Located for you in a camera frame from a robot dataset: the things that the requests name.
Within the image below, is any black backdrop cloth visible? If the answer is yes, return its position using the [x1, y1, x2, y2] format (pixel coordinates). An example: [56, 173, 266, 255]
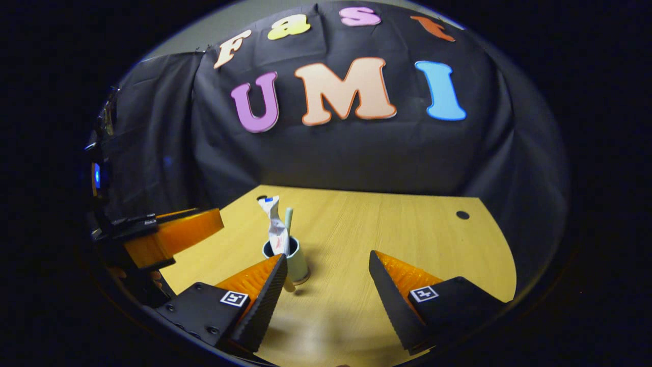
[87, 0, 571, 296]

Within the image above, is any white toothpaste tube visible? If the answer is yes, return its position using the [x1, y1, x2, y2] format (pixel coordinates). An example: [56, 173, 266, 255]
[257, 196, 291, 255]

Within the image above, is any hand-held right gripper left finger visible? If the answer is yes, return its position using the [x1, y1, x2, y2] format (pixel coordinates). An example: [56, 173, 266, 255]
[158, 253, 288, 354]

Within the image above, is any grey cup with wooden handle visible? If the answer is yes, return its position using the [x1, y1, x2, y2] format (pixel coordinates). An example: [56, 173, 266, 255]
[262, 236, 311, 294]

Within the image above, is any wooden desktop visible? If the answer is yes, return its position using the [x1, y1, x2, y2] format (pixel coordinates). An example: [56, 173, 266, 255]
[160, 185, 518, 367]

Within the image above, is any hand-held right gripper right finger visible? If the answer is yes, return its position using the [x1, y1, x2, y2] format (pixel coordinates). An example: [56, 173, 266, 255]
[369, 250, 510, 356]

